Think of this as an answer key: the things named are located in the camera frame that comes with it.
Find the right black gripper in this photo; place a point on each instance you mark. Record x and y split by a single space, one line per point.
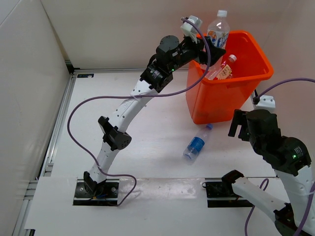
237 119

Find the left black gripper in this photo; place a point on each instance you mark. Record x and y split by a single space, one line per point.
199 47

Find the yellow label plastic bottle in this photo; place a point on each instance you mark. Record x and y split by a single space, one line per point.
224 71

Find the white blue label bottle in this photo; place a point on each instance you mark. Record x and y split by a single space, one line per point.
218 30

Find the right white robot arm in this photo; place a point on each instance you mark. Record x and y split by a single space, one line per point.
293 211

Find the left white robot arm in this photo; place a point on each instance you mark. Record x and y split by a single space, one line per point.
152 81

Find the orange plastic bin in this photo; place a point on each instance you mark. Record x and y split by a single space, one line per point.
215 101

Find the blue label purple cap bottle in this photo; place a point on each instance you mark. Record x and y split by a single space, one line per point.
197 143

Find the blue label sticker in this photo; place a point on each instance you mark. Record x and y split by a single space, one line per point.
85 75

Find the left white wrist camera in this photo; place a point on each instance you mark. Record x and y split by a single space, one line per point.
191 27

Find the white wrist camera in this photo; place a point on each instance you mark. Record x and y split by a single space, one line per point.
264 102
191 27

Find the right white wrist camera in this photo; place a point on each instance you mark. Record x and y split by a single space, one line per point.
264 102

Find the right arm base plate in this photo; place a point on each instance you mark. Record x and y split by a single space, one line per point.
218 197

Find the aluminium table frame rail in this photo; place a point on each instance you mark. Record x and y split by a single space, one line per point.
49 158

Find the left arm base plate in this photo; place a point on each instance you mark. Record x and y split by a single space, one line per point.
105 195

